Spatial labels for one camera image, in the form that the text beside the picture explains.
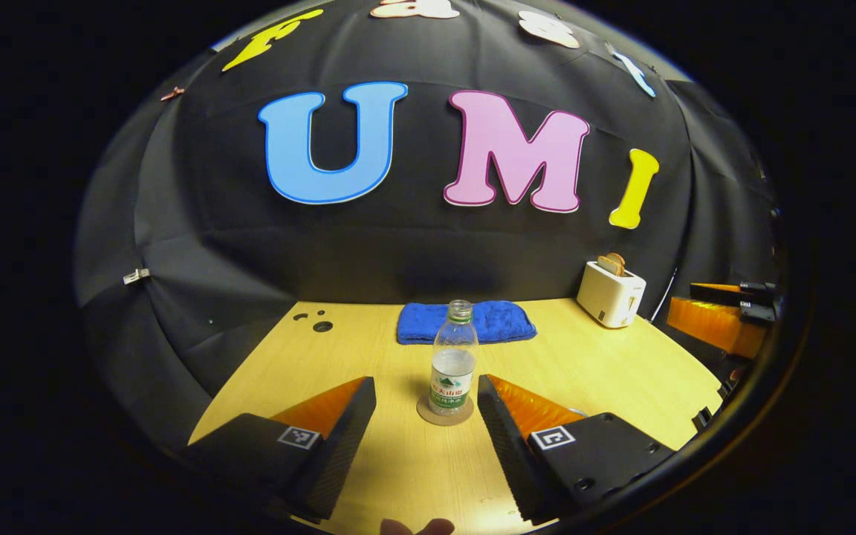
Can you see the black backdrop cloth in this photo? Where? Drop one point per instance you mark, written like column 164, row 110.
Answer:
column 413, row 245

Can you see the round brown coaster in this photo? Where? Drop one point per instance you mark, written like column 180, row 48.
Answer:
column 426, row 416

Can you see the folded blue towel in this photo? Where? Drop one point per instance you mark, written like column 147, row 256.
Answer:
column 502, row 321

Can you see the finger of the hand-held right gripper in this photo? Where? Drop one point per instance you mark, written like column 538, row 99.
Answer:
column 718, row 291
column 707, row 323

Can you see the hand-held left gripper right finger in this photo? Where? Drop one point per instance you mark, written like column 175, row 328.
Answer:
column 513, row 453

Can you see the clear plastic water bottle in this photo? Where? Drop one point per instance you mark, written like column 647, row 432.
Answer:
column 452, row 371

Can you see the white toaster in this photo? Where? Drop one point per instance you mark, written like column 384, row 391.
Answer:
column 606, row 297

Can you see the white backdrop clip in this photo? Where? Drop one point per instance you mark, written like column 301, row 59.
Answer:
column 136, row 276

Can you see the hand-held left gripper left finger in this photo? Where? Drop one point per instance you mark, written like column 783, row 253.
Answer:
column 335, row 449

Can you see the toast slice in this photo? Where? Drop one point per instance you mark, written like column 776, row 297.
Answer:
column 618, row 261
column 606, row 264

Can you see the red backdrop clip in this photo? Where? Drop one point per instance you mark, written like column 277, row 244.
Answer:
column 173, row 93

